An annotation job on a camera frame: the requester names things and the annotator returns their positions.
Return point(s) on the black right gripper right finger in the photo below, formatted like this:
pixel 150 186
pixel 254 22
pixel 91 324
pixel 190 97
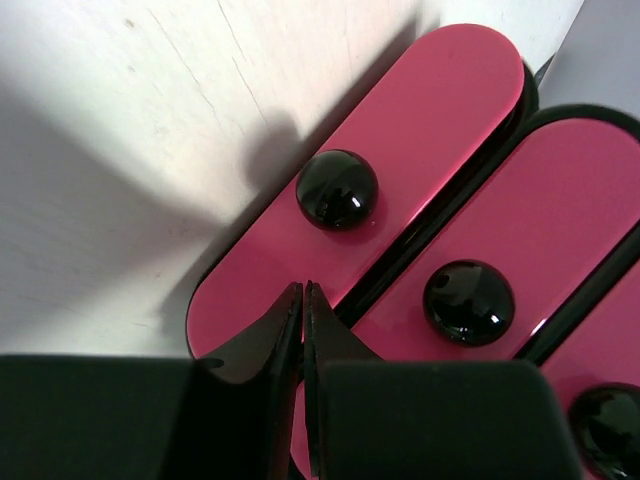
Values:
pixel 367 418

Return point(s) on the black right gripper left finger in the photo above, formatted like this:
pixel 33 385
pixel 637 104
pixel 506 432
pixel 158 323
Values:
pixel 150 415

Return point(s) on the pink drawer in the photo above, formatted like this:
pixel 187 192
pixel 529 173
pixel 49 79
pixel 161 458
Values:
pixel 401 144
pixel 595 374
pixel 515 261

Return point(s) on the pink top drawer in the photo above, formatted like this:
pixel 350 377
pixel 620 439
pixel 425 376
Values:
pixel 595 374

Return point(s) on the pink bottom drawer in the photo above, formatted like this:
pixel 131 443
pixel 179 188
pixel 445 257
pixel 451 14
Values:
pixel 401 144

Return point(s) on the black drawer cabinet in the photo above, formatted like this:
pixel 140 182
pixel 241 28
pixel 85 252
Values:
pixel 408 306

